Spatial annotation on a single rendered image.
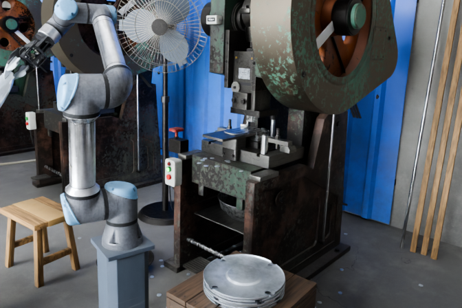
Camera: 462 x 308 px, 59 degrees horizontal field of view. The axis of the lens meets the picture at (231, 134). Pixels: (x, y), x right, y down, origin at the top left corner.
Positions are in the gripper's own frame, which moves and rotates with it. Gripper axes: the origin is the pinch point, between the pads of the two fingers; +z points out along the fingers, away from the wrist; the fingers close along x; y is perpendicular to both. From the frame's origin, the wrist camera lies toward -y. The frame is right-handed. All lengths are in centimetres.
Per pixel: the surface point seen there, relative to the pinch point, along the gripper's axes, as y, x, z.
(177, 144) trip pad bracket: 4, 82, -29
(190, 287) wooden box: 66, 72, 28
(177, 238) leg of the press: 9, 114, 9
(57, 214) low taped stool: -31, 72, 30
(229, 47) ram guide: 26, 57, -75
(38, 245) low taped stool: -28, 73, 46
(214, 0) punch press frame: 17, 40, -90
